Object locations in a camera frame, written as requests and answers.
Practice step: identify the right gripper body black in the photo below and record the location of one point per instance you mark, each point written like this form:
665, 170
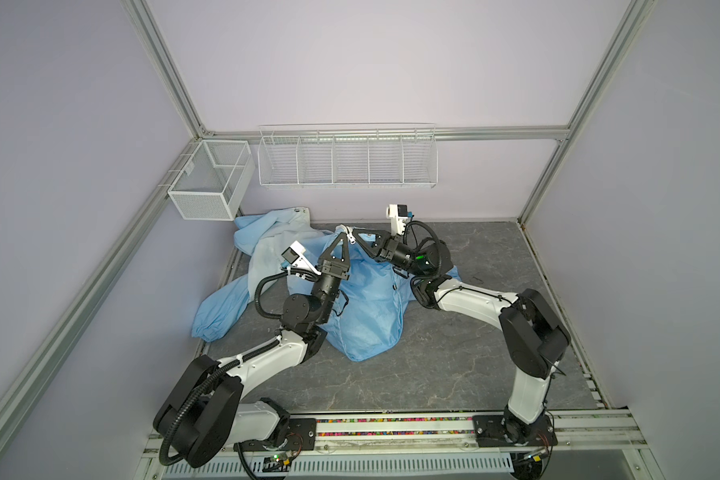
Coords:
400, 255

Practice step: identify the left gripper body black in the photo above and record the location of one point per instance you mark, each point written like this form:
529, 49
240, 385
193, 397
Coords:
326, 287

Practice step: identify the light blue zip jacket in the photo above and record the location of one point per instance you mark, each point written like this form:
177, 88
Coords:
350, 288

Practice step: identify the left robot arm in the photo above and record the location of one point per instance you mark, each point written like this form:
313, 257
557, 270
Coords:
206, 409

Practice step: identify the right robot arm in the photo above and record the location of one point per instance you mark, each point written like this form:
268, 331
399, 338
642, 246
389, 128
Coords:
498, 336

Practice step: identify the small white mesh basket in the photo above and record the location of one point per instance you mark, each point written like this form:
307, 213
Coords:
213, 180

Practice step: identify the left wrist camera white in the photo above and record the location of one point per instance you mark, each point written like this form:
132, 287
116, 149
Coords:
294, 259

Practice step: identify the long white wire basket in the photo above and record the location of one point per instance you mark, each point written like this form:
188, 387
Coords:
335, 155

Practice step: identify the white vented cable duct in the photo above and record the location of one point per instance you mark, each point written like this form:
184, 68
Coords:
403, 465

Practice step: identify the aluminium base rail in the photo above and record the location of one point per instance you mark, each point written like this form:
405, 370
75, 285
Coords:
371, 435

